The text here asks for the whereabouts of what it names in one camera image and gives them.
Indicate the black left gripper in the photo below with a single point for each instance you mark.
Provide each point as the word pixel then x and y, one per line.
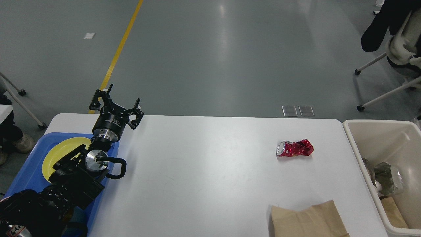
pixel 110 125

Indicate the yellow plastic plate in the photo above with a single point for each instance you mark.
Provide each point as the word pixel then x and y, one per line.
pixel 59 151

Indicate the teal mug yellow inside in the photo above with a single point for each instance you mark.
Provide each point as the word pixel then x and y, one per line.
pixel 75 215

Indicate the crushed red soda can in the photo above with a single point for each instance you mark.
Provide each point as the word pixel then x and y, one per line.
pixel 292 149

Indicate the brown paper bag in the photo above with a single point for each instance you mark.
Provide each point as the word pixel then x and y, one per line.
pixel 321 220

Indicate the silver foil bag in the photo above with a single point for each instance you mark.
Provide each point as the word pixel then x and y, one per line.
pixel 385 177

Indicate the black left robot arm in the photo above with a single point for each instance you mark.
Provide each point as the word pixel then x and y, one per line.
pixel 76 179

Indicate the person's beige shoe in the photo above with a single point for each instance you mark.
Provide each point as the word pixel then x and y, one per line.
pixel 24 145

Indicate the blue plastic tray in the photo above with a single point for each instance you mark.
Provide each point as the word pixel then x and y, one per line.
pixel 30 176

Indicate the left floor outlet cover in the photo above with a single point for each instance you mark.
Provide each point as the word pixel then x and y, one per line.
pixel 289 111

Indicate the floor outlet cover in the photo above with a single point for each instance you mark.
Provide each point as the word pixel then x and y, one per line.
pixel 306 111
pixel 289 111

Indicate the right floor outlet cover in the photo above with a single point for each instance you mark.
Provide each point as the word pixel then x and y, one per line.
pixel 306 111

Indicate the beige plastic bin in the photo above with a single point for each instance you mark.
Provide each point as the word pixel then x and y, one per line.
pixel 399 144

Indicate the brown paper in bin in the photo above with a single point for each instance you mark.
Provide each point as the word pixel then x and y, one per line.
pixel 391 210

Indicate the white office chair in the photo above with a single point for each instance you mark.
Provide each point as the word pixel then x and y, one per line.
pixel 401 50

